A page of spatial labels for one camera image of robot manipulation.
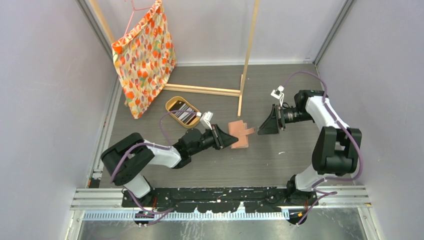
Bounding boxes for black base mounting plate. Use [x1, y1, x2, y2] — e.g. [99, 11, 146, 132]
[138, 186, 317, 214]

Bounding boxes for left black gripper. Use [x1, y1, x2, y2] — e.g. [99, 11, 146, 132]
[189, 124, 238, 156]

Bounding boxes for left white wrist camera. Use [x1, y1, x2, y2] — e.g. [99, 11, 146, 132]
[196, 111, 214, 130]

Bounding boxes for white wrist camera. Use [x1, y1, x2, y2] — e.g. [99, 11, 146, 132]
[196, 111, 214, 130]
[270, 85, 285, 107]

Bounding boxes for wooden clothes rack frame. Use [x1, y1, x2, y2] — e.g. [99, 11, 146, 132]
[88, 0, 260, 117]

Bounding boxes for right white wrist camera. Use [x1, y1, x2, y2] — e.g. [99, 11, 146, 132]
[270, 85, 285, 107]

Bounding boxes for orange floral fabric bag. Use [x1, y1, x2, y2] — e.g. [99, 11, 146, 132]
[111, 0, 177, 119]

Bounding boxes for pink clothes hanger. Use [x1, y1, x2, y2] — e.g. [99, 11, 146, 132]
[123, 0, 156, 36]

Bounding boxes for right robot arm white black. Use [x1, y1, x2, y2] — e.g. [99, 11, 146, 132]
[257, 86, 362, 205]

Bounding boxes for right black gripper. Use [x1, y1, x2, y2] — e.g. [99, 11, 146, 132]
[258, 104, 313, 136]

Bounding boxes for brown leather card holder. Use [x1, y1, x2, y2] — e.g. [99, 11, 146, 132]
[228, 120, 256, 149]

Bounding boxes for orange oval tray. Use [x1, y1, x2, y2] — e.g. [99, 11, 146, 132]
[165, 96, 200, 129]

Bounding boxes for aluminium rail frame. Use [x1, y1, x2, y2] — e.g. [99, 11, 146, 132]
[70, 185, 372, 223]

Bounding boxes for stack of credit cards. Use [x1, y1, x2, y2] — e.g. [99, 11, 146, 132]
[169, 100, 197, 125]

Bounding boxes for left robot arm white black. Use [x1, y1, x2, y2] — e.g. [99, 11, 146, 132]
[100, 124, 239, 207]

